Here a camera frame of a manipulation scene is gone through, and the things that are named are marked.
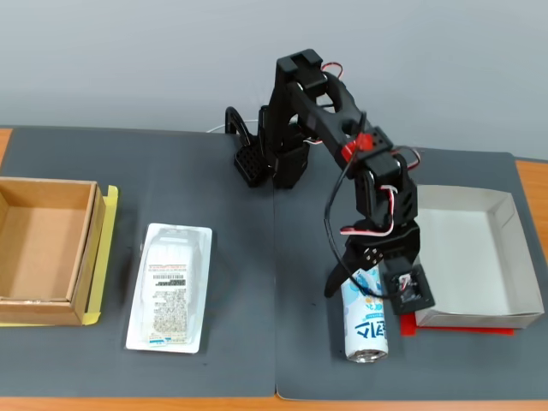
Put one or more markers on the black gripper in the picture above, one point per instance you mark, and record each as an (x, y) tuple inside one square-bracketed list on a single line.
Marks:
[(372, 255)]

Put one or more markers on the white plastic-wrapped package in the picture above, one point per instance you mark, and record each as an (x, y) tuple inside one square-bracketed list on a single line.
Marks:
[(366, 325)]

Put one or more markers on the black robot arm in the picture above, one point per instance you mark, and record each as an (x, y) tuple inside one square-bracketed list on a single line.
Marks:
[(317, 115)]

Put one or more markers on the white paper tray box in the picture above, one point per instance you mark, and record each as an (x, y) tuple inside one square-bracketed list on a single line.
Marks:
[(462, 257)]

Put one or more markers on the brown cardboard box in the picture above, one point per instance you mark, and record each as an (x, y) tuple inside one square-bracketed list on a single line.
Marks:
[(38, 240)]

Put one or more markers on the red flat sheet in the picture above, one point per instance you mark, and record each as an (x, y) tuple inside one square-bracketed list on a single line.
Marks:
[(409, 327)]

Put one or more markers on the grey textured table mat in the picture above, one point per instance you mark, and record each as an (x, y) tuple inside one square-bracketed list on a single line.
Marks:
[(342, 385), (180, 171)]

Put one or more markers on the black table clamp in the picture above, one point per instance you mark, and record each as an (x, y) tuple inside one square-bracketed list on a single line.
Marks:
[(250, 162)]

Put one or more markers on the white plastic blister package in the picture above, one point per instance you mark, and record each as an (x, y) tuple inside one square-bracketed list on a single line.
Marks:
[(171, 287)]

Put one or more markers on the yellow cardboard lid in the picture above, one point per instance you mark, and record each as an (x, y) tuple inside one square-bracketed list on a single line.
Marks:
[(105, 257)]

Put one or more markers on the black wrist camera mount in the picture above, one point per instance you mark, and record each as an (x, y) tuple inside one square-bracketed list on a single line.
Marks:
[(409, 291)]

